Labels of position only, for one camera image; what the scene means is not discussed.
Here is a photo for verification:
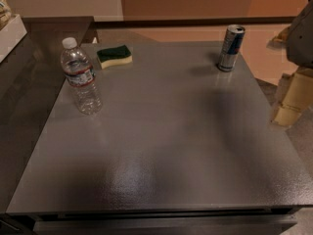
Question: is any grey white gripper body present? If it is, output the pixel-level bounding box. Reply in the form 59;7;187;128
286;0;313;69

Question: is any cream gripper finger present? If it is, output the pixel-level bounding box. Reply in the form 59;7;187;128
271;67;313;127
272;26;290;44

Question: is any silver blue redbull can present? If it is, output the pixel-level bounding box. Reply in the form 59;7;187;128
217;24;246;72

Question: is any clear plastic water bottle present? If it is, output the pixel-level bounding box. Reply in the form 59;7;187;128
61;37;102;115

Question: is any green yellow sponge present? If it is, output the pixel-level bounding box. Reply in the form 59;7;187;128
97;45;132;70

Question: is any dark side counter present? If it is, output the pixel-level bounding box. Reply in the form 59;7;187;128
0;17;95;214

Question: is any white box on counter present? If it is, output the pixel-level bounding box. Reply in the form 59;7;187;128
0;15;27;63

